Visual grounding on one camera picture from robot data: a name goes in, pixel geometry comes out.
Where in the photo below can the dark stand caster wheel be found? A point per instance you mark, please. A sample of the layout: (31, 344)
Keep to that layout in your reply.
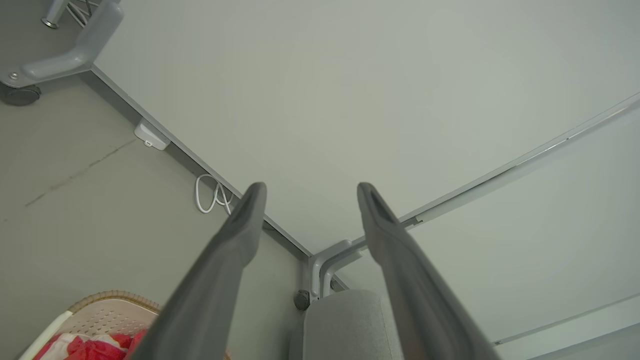
(21, 95)

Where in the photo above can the grey skirting board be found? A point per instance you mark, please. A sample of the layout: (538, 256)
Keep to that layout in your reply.
(177, 147)

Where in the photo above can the white perforated laundry basket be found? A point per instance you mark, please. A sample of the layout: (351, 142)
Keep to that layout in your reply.
(100, 315)

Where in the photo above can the metal rack foot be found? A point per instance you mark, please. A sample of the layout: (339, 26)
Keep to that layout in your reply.
(52, 15)

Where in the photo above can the grey fabric chair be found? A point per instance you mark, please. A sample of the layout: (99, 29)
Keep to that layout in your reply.
(345, 325)

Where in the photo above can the grey aluminium partition rail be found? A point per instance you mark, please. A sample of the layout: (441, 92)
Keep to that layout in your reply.
(525, 162)

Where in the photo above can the small dark frame caster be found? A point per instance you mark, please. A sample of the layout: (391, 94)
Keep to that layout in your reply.
(301, 300)

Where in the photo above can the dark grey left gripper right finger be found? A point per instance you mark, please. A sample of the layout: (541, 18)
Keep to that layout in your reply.
(420, 310)

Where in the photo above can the grey rolling stand leg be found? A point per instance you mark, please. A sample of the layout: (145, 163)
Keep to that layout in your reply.
(75, 57)

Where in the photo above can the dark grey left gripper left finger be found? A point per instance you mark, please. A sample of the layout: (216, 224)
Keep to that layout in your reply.
(210, 290)

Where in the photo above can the white wall socket box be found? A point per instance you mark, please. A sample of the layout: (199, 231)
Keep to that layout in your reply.
(151, 136)

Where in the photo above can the red and white garment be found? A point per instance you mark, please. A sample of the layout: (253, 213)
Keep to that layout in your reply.
(90, 350)

